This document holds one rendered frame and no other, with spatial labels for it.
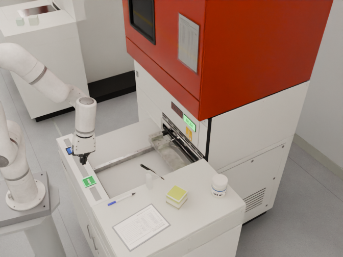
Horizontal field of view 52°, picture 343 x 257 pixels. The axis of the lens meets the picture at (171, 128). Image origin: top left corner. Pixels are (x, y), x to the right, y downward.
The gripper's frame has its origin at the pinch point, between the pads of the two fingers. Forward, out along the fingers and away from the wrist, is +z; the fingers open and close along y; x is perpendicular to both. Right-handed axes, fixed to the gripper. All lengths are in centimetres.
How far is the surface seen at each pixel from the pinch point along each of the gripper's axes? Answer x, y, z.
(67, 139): -36.1, -4.3, 15.3
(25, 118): -206, -15, 111
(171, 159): 0, -51, 13
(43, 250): -8, 17, 68
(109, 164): -17.0, -22.4, 22.9
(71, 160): -18.8, -1.1, 15.6
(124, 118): -154, -102, 92
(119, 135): -40, -38, 22
